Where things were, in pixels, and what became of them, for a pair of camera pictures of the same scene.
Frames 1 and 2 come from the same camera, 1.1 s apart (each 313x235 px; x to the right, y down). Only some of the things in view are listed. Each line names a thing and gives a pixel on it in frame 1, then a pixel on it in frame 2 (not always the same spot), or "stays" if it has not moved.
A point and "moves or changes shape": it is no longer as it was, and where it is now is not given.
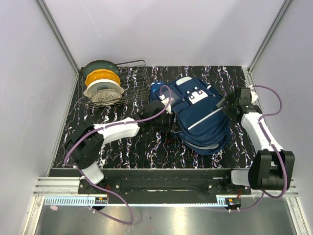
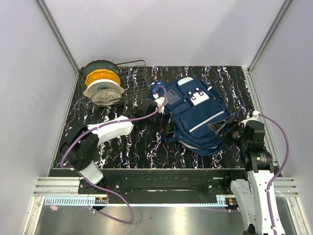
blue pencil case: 155,86 stays
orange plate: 104,74 stays
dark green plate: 100,64 stays
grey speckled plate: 102,96 stays
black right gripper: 230,99 -> 232,122
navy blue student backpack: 199,113 moves or changes shape
